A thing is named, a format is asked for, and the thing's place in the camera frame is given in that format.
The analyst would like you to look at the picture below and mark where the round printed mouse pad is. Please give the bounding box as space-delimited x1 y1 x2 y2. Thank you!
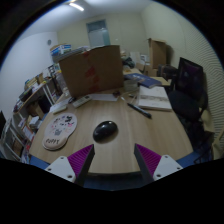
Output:
41 112 78 152

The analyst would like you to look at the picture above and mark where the white book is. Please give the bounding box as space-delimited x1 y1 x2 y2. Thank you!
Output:
137 85 173 112

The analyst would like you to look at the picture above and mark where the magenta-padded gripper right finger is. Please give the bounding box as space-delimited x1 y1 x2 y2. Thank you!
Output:
133 143 184 185

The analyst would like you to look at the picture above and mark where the black computer mouse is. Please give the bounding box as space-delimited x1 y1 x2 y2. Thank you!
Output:
92 120 119 143

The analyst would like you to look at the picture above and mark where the shelf unit with books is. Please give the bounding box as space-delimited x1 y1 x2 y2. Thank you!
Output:
0 63 68 164

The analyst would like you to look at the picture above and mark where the blank white paper sheet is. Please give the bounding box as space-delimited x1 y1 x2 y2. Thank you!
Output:
88 93 119 102

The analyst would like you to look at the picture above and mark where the white paper stack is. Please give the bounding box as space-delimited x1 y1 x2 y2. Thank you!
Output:
123 79 141 93

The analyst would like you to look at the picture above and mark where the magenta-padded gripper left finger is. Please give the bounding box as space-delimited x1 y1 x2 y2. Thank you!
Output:
44 143 96 188

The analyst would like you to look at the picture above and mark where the blue white cabinet machine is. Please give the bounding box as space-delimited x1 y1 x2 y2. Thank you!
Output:
49 43 73 57

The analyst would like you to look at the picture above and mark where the grey door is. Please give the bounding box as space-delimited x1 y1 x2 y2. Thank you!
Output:
86 19 111 48

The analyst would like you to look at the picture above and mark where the ceiling light tube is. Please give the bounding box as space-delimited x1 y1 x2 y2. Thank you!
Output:
68 1 85 12

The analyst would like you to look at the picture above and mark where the black marker pen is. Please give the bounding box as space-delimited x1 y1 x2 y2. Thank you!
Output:
126 101 153 119

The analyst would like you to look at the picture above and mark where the tall open cardboard box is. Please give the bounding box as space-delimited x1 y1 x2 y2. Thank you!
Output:
147 37 168 70

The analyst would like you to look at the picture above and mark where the large cardboard box red tape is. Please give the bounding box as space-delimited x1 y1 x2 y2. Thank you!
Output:
58 44 125 99

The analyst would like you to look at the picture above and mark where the white remote control with display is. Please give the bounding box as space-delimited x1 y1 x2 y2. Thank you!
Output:
72 95 93 109

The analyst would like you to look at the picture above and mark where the blue book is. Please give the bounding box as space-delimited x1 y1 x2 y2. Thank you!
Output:
123 73 163 89

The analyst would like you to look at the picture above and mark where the black office chair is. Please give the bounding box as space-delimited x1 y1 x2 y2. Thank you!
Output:
167 57 214 161

